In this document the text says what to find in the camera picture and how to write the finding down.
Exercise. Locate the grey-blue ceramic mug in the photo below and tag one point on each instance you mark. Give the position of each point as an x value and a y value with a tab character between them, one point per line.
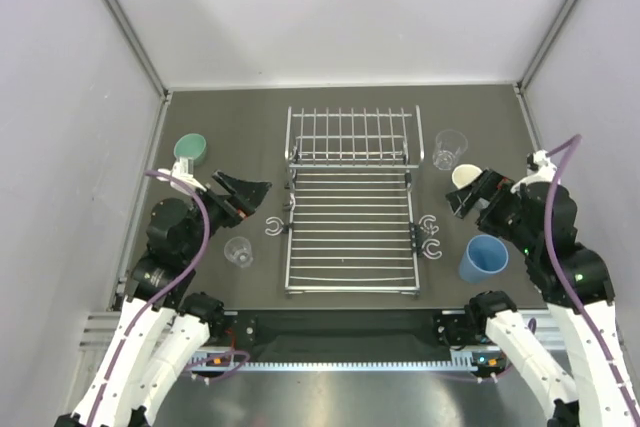
464	174

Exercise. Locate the mint green cup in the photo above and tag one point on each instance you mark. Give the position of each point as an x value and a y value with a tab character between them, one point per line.
192	146

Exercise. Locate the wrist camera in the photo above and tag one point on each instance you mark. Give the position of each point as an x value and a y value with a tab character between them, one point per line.
539	164
182	169

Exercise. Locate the blue plastic cup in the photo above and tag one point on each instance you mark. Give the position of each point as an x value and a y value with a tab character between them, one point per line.
484	257

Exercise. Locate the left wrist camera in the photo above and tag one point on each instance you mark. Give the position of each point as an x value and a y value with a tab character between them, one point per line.
182	169

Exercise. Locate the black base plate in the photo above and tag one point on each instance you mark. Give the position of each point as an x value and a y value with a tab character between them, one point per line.
333	336

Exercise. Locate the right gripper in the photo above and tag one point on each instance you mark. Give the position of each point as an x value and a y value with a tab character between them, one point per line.
461	200

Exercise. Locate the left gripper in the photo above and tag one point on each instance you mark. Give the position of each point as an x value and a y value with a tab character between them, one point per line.
247	194

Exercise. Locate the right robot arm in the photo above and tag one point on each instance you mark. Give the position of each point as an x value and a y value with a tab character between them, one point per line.
537	216

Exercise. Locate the clear glass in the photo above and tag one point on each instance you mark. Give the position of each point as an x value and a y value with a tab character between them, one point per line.
450	145
238	251

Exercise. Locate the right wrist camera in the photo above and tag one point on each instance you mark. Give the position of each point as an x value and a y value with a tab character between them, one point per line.
539	164

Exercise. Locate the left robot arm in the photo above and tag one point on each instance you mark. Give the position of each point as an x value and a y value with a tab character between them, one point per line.
161	325

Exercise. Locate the metal wire dish rack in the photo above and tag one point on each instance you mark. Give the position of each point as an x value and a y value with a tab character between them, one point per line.
349	218

